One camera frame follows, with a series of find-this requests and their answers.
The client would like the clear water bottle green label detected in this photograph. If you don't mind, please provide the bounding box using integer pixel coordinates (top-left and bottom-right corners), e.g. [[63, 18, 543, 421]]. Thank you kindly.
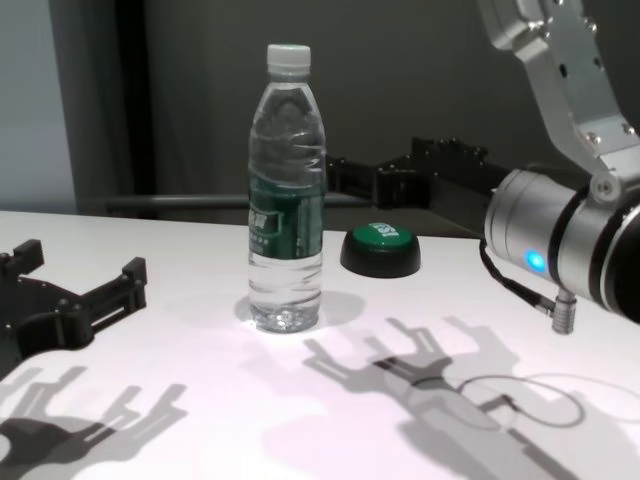
[[246, 43, 328, 334]]

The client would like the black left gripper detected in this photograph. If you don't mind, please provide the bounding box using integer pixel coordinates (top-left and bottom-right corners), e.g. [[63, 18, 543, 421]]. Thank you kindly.
[[0, 238, 149, 371]]

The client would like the black arm cable metal connector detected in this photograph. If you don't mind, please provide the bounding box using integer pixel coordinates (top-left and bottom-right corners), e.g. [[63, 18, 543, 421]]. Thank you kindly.
[[478, 238, 577, 335]]

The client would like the black vertical frame post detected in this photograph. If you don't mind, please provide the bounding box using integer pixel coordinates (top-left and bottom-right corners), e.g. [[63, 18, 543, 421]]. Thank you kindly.
[[114, 0, 157, 221]]

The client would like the thin grey horizontal rail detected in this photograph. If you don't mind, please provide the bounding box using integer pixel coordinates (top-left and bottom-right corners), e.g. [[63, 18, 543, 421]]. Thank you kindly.
[[104, 192, 375, 212]]

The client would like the green button black base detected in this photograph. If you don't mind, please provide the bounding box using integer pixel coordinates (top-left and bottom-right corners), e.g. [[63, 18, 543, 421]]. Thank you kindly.
[[339, 221, 422, 280]]

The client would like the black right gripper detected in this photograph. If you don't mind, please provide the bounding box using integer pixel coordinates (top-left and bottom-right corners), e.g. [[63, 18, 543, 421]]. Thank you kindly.
[[325, 135, 519, 239]]

